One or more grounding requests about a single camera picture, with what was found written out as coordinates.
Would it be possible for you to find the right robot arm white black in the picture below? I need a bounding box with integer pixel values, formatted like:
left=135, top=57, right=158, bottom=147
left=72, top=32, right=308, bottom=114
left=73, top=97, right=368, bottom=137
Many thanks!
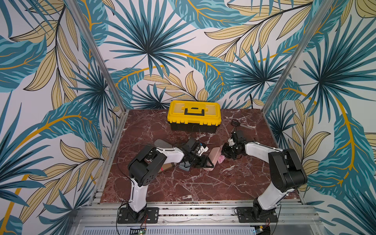
left=222, top=130, right=308, bottom=214

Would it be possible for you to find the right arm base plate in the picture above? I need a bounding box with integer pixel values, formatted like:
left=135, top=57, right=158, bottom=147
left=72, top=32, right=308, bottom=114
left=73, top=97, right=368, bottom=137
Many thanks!
left=234, top=207, right=278, bottom=223

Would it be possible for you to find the metal frame post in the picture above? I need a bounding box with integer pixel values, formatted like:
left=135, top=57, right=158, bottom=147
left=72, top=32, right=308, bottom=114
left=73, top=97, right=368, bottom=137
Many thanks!
left=262, top=0, right=334, bottom=115
left=66, top=0, right=126, bottom=114

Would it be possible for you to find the yellow black toolbox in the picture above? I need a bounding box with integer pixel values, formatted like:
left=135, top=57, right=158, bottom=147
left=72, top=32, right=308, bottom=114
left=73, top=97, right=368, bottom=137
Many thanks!
left=167, top=100, right=222, bottom=133

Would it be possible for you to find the pink cloth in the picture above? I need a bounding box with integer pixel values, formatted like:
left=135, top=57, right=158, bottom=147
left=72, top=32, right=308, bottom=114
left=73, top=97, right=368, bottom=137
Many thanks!
left=217, top=155, right=226, bottom=164

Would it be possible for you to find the left metal frame post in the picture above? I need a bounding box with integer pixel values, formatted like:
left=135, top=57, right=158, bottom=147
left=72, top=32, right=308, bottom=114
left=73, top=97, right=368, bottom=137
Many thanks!
left=66, top=0, right=126, bottom=114

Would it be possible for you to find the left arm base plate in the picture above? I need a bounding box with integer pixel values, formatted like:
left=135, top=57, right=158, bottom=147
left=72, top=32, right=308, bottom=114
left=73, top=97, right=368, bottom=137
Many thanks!
left=117, top=207, right=159, bottom=224

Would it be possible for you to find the brown case with red band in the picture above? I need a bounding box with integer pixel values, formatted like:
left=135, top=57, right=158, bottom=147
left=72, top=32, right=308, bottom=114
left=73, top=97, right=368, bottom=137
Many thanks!
left=160, top=163, right=176, bottom=172

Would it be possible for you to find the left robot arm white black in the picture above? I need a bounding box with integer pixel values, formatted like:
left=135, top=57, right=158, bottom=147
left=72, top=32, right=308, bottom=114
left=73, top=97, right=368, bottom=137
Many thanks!
left=128, top=138, right=214, bottom=213

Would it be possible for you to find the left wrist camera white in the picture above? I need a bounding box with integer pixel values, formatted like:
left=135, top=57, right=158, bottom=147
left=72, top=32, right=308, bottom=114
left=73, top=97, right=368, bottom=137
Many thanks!
left=196, top=144, right=209, bottom=156

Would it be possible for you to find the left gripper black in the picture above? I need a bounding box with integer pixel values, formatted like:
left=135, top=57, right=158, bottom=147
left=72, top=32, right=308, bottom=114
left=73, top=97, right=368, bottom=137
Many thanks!
left=188, top=152, right=214, bottom=169

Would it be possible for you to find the aluminium front rail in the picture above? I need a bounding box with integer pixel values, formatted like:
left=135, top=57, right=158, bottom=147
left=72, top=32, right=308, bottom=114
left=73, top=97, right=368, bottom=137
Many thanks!
left=68, top=199, right=326, bottom=235

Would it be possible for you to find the grey oval eyeglass case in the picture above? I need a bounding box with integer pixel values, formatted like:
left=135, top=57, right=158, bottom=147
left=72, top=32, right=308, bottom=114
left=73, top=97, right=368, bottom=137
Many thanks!
left=154, top=139, right=173, bottom=149

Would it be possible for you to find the right metal frame post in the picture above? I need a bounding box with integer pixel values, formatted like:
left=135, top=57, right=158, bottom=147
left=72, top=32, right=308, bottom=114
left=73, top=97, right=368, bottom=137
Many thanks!
left=262, top=0, right=334, bottom=115

